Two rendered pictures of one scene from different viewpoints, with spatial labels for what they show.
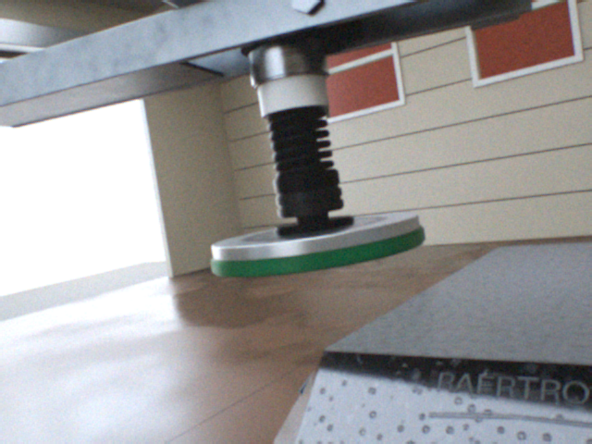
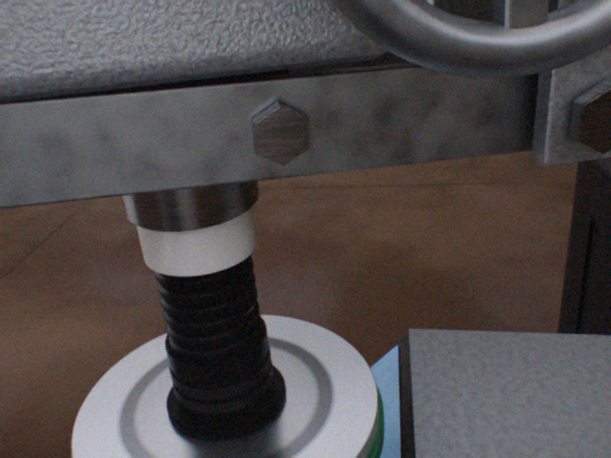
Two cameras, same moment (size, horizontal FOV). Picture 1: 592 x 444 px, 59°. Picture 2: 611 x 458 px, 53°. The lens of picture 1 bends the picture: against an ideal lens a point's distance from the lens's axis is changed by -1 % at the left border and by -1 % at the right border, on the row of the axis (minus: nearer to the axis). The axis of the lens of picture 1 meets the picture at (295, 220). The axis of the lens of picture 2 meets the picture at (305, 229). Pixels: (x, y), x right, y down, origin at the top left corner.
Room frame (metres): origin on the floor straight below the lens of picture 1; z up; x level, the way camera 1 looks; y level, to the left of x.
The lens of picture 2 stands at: (0.21, 0.09, 1.21)
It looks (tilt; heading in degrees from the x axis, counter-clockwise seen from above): 26 degrees down; 331
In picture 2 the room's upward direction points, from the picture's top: 5 degrees counter-clockwise
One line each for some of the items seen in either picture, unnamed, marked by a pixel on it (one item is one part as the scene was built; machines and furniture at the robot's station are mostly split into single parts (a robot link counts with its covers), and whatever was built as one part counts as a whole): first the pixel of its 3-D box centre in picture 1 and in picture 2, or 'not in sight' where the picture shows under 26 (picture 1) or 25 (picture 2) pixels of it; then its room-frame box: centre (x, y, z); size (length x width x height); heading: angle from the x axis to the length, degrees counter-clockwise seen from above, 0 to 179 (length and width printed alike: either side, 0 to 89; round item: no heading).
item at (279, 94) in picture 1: (293, 95); (196, 223); (0.54, -0.02, 1.06); 0.07 x 0.07 x 0.04
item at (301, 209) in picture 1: (310, 207); (223, 373); (0.54, -0.02, 0.95); 0.07 x 0.07 x 0.01
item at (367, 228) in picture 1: (314, 234); (228, 404); (0.54, -0.02, 0.92); 0.21 x 0.21 x 0.01
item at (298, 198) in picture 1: (309, 196); (220, 360); (0.54, -0.02, 0.96); 0.07 x 0.07 x 0.01
